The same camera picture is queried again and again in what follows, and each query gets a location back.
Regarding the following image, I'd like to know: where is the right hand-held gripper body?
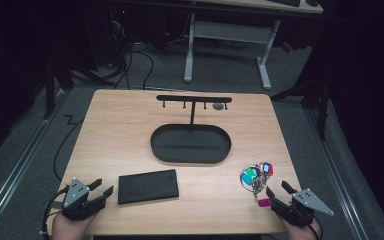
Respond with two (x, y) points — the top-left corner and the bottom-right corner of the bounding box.
(269, 188), (335, 228)

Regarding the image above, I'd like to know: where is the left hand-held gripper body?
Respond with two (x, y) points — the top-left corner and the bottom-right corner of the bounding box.
(61, 177), (107, 222)

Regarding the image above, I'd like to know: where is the key bunch with coloured tags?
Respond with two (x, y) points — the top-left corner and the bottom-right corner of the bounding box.
(239, 161), (275, 208)

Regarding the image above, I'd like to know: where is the black wallet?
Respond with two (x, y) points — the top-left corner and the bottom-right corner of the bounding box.
(117, 168), (180, 205)

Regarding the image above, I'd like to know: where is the black tray with key rack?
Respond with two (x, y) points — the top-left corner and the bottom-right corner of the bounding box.
(150, 94), (233, 165)

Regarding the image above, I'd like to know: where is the person's right hand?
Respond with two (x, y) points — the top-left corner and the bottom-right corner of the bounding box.
(281, 216), (323, 240)

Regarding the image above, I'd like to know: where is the person's left hand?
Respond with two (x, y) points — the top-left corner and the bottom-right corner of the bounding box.
(51, 213), (98, 240)

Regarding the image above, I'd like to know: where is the black metal stand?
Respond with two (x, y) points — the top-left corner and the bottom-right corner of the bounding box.
(270, 74), (333, 142)
(43, 54), (75, 120)

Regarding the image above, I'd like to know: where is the desk with white legs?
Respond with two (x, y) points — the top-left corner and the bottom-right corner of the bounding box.
(183, 0), (325, 91)

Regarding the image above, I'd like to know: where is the black keyboard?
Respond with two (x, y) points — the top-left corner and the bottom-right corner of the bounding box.
(267, 0), (302, 8)

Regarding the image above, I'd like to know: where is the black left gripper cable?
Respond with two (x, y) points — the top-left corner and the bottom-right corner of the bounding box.
(40, 185), (71, 240)

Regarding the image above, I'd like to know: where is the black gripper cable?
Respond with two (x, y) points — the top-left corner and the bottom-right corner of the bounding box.
(40, 185), (71, 240)
(306, 216), (325, 240)

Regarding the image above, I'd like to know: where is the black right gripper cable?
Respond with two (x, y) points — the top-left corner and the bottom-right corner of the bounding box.
(306, 216), (325, 240)

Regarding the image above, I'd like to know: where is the metal floor rail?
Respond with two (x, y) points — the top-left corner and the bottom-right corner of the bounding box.
(0, 89), (68, 234)
(304, 106), (370, 240)

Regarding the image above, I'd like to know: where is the black floor cable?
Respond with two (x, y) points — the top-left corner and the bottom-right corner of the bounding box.
(52, 114), (85, 183)

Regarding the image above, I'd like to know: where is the bundle of black floor cables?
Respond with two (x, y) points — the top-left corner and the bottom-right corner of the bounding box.
(108, 19), (156, 91)

